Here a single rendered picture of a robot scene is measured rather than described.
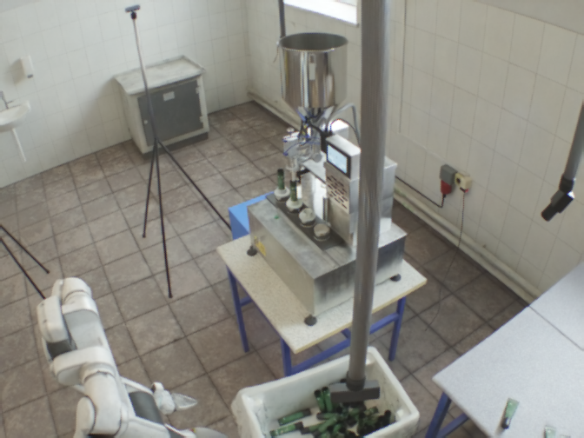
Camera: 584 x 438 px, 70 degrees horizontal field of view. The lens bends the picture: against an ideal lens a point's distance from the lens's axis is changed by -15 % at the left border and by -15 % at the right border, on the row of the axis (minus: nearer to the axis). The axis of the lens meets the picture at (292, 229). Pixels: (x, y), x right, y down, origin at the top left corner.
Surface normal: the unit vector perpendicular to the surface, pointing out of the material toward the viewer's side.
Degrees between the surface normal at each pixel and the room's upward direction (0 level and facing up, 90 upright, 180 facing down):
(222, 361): 0
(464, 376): 0
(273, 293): 0
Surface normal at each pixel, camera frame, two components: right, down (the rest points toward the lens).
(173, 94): 0.51, 0.51
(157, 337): -0.05, -0.78
